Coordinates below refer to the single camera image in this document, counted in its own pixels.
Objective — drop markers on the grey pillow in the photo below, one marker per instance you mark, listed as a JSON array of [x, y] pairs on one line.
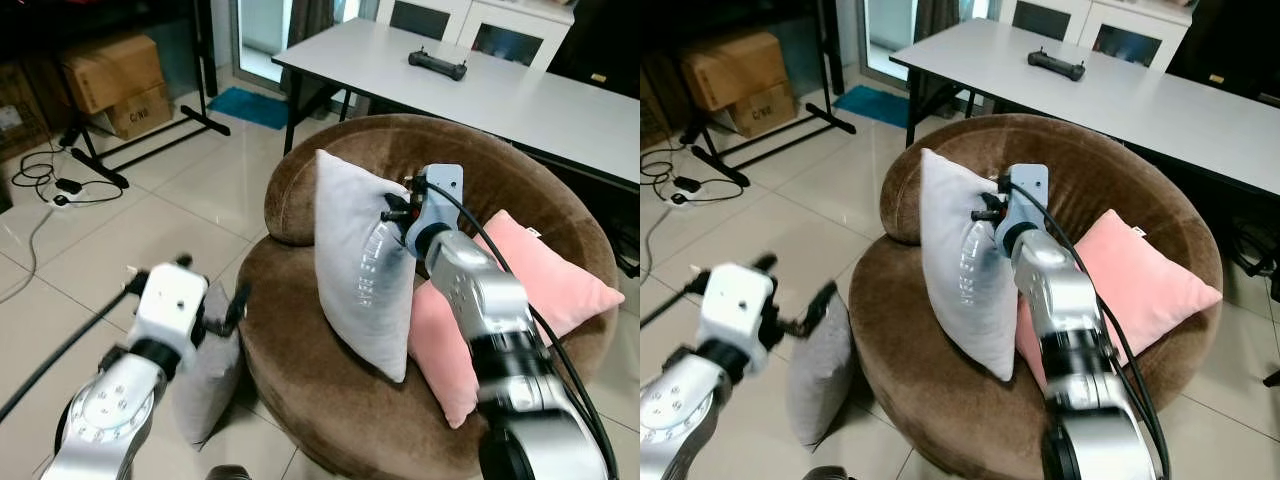
[[350, 260], [950, 260], [200, 380], [815, 380]]

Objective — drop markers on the pink pillow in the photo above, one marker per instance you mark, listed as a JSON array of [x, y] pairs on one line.
[[560, 290], [1150, 280]]

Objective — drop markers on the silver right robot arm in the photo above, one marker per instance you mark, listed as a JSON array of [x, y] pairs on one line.
[[480, 290], [1050, 280]]

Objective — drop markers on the brown round velvet sofa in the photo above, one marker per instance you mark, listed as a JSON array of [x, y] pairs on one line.
[[930, 350], [300, 350]]

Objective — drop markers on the blue floor mat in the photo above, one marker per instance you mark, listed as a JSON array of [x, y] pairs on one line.
[[872, 104], [248, 107]]

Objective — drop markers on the black power adapter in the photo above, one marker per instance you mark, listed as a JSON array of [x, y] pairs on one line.
[[690, 185], [68, 190]]

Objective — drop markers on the black metal rack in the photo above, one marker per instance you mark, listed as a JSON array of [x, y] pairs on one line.
[[775, 138], [150, 140]]

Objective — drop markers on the black remote controller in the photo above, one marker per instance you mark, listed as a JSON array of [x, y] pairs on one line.
[[438, 66], [1057, 66]]

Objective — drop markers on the long white table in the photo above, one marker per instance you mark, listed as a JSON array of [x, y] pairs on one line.
[[520, 100], [1140, 100]]

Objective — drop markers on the small printed cardboard box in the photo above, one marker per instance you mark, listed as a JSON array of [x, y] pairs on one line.
[[140, 115], [765, 110]]

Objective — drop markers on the white glass-door cabinet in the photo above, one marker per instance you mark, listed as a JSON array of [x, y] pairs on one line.
[[470, 25], [1090, 25]]

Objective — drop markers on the grey curtain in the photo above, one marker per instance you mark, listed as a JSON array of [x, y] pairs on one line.
[[310, 20], [935, 18]]

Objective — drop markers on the large cardboard box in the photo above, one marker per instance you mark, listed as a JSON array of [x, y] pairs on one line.
[[112, 72], [732, 70]]

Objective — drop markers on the large black cabinet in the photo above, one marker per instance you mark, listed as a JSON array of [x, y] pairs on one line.
[[1225, 40], [600, 40]]

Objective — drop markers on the black metal furniture leg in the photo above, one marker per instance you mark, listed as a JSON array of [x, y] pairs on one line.
[[1272, 378]]

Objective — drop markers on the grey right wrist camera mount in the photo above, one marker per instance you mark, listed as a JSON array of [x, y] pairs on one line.
[[440, 200], [1027, 198]]

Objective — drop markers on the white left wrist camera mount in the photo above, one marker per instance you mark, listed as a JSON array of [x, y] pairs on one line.
[[170, 310], [735, 308]]

